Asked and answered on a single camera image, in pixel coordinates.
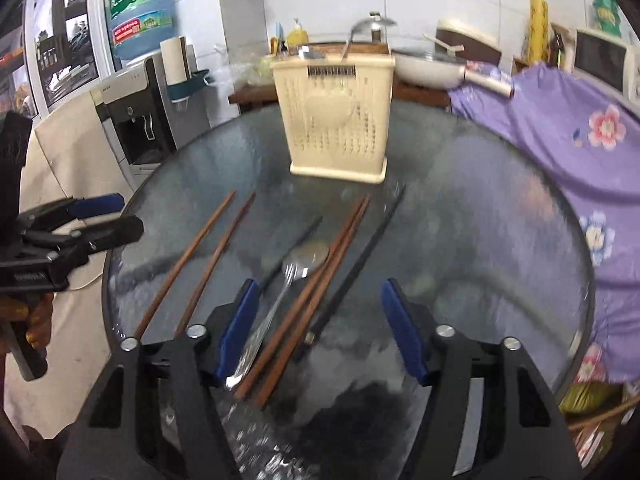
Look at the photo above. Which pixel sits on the clear plastic bag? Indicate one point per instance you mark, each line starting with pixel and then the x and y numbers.
pixel 250 70

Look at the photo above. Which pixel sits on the yellow dish soap bottle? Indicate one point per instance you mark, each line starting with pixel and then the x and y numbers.
pixel 297 35

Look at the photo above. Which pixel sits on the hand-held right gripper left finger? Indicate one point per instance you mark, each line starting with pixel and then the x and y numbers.
pixel 237 330

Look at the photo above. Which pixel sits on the brown cream rice cooker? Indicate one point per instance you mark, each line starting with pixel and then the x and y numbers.
pixel 480 45

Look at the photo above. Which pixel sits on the pair of brown wooden chopsticks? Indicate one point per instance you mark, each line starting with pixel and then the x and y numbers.
pixel 312 305

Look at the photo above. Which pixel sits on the white pan with lid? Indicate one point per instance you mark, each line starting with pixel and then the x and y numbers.
pixel 425 67

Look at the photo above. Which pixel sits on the yellow cling wrap roll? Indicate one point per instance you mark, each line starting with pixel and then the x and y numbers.
pixel 535 25

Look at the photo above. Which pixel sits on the water dispenser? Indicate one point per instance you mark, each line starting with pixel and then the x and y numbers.
pixel 130 110

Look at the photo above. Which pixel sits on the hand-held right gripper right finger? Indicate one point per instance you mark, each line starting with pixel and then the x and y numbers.
pixel 405 330

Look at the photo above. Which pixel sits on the blue water jug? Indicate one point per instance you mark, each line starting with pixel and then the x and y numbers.
pixel 140 10

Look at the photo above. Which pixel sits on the person's left hand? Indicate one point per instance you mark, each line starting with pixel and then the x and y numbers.
pixel 40 310

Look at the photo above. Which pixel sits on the sliding window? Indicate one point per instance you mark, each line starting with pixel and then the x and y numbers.
pixel 75 35

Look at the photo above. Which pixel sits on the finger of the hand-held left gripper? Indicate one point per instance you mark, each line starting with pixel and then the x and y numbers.
pixel 97 205
pixel 115 230

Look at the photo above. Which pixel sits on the steel slotted ladle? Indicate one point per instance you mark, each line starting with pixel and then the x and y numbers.
pixel 367 22

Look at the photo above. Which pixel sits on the cream plastic utensil holder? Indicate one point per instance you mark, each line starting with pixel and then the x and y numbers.
pixel 335 125

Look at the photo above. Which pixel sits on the teal wall holder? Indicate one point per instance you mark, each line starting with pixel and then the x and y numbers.
pixel 192 87

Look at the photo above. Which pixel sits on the dark wooden side table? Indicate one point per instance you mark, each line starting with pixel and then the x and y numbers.
pixel 250 95

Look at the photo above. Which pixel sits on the purple floral cloth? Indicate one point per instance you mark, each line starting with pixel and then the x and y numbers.
pixel 575 160

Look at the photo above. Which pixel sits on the small steel spoon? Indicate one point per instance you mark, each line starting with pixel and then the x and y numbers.
pixel 305 260

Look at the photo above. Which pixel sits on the white microwave oven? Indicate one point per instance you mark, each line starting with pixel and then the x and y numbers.
pixel 595 60

